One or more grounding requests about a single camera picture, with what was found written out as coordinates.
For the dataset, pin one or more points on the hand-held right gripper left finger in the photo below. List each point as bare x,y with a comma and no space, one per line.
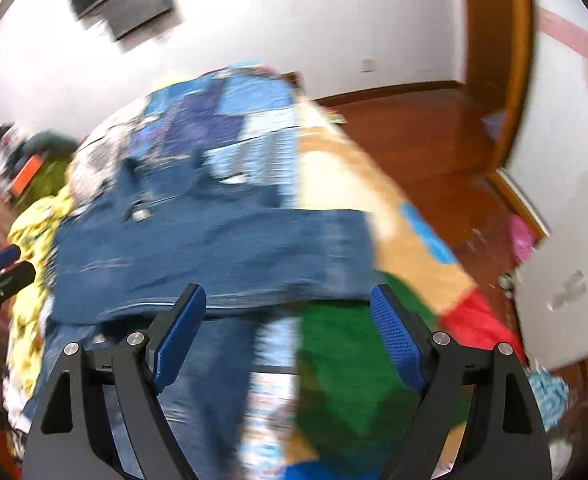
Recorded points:
180,331

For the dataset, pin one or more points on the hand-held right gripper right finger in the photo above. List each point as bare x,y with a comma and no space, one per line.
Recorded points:
396,331

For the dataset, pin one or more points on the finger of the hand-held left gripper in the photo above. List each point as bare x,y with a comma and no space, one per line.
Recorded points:
5,276

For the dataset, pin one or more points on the blue denim jeans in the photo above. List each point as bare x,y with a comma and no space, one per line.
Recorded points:
214,255

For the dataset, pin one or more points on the yellow patterned cloth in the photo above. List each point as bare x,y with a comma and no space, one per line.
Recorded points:
29,240

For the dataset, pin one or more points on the colourful patchwork printed blanket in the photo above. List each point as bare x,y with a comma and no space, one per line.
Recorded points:
353,240

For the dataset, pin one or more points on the orange box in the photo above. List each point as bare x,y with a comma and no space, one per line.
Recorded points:
26,174

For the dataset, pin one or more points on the pink bag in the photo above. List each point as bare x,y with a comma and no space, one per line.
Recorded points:
521,237

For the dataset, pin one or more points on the light blue patterned cloth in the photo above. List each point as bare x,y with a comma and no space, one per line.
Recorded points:
548,400

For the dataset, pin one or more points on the white cabinet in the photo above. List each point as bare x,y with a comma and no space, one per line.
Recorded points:
568,270

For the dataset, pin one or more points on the white wall socket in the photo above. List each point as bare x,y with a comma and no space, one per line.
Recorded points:
368,65

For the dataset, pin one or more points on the wooden door frame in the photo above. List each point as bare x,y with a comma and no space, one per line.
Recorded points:
503,75

